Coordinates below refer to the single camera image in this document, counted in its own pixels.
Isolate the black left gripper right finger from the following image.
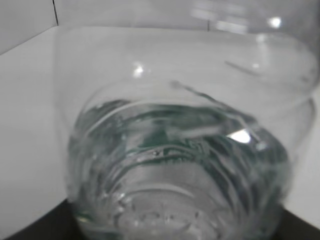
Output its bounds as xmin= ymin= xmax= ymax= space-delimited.
xmin=271 ymin=208 xmax=320 ymax=240

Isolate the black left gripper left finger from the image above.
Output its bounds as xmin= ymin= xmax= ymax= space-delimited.
xmin=6 ymin=200 xmax=85 ymax=240

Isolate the clear green-labelled water bottle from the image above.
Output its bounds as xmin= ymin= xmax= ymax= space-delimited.
xmin=54 ymin=0 xmax=320 ymax=240

